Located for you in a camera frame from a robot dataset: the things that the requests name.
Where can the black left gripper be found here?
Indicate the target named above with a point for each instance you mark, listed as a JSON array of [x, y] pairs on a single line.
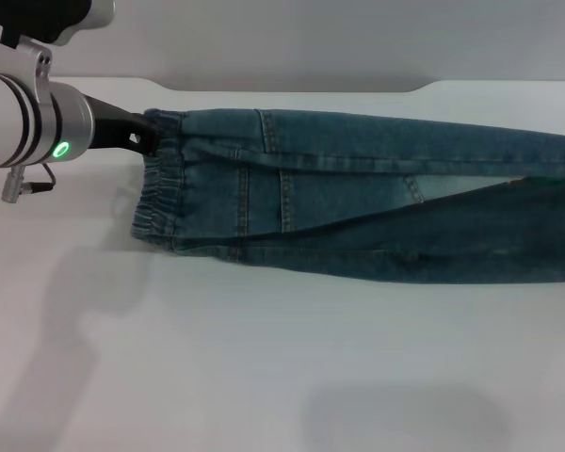
[[110, 127]]

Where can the blue denim shorts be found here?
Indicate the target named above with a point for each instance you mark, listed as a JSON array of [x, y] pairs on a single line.
[[358, 226]]

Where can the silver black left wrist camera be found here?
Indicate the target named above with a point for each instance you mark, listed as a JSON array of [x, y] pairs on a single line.
[[70, 19]]

